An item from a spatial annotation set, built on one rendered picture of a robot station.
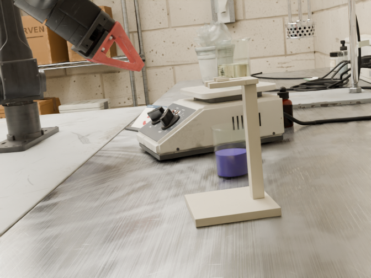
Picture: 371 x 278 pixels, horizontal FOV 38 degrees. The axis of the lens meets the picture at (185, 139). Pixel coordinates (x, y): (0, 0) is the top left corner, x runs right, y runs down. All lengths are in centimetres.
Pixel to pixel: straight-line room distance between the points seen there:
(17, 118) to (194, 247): 66
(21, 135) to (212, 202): 59
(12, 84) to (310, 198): 63
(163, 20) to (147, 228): 281
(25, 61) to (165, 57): 229
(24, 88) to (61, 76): 240
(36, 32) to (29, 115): 204
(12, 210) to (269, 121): 39
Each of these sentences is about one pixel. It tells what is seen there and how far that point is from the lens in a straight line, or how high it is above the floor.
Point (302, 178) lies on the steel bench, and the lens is 62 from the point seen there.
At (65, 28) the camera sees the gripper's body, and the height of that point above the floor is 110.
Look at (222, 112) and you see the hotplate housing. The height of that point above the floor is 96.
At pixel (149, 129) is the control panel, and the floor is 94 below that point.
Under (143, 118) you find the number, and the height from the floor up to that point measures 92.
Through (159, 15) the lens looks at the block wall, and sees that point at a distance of 327.
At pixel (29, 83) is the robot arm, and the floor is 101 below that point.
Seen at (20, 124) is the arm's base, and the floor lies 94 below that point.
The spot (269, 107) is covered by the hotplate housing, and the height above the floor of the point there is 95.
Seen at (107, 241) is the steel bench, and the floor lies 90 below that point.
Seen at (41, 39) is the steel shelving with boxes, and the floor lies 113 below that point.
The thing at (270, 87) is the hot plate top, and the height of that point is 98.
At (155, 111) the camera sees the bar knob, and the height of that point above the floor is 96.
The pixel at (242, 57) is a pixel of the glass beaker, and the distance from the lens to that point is 79.
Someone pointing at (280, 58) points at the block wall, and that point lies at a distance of 325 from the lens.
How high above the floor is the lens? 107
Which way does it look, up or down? 11 degrees down
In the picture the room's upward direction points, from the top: 6 degrees counter-clockwise
